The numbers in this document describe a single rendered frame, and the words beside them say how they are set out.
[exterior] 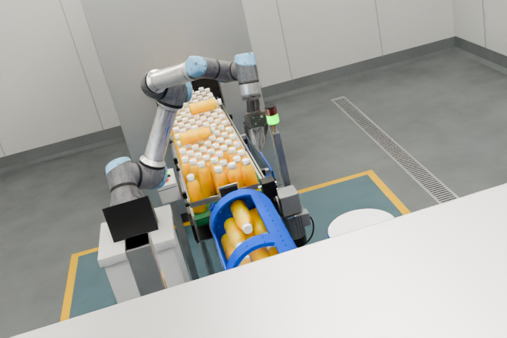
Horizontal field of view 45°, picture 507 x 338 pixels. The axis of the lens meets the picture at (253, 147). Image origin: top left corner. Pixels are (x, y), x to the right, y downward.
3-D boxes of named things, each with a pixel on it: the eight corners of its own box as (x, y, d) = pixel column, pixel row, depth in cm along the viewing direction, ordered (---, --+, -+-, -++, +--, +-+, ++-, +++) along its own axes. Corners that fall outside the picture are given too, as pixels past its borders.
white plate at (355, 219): (361, 201, 268) (362, 204, 268) (314, 231, 255) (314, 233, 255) (411, 221, 246) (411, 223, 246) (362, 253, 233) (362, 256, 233)
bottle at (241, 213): (226, 208, 260) (235, 228, 243) (238, 196, 259) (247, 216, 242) (238, 217, 263) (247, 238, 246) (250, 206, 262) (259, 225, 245)
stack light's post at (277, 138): (308, 294, 385) (273, 134, 342) (306, 290, 389) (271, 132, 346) (314, 292, 385) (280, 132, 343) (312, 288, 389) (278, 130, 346)
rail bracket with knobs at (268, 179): (262, 203, 315) (258, 185, 311) (259, 197, 322) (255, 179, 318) (281, 197, 317) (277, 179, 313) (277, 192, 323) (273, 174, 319)
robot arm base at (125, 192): (106, 208, 253) (102, 186, 257) (115, 220, 266) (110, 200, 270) (142, 197, 254) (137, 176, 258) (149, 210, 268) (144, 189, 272)
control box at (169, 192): (162, 205, 315) (156, 187, 311) (159, 188, 333) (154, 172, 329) (181, 199, 316) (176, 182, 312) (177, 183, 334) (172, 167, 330)
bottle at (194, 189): (207, 205, 325) (198, 174, 318) (205, 212, 318) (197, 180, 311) (194, 207, 326) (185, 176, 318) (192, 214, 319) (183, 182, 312)
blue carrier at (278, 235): (270, 401, 190) (240, 333, 179) (223, 257, 270) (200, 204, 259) (354, 364, 192) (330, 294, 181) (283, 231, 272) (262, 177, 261)
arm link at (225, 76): (205, 60, 233) (222, 56, 224) (228, 64, 240) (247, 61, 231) (204, 81, 232) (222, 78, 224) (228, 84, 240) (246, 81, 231)
